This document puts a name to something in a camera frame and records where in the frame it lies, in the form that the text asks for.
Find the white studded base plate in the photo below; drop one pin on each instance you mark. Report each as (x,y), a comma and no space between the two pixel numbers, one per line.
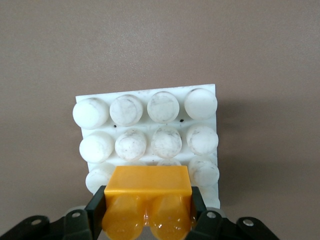
(150,125)

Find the brown table cover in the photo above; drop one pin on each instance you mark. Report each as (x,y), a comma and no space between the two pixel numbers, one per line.
(160,37)

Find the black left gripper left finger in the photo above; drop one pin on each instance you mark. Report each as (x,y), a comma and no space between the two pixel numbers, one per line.
(96,207)

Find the yellow two-stud block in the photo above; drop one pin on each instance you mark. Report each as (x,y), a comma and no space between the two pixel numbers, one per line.
(147,180)

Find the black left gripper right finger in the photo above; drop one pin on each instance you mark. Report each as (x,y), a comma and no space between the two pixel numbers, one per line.
(200,215)

